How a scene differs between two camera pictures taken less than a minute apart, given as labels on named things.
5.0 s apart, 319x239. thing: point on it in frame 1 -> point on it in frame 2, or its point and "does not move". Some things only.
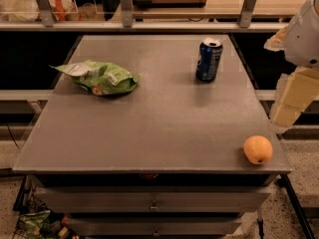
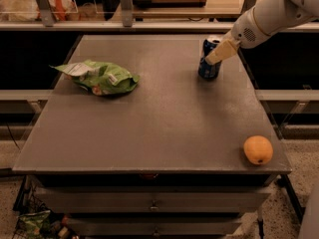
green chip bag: (98, 78) does not move
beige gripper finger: (296, 92) -> (245, 33)
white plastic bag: (20, 4) does not move
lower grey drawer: (154, 226) does not move
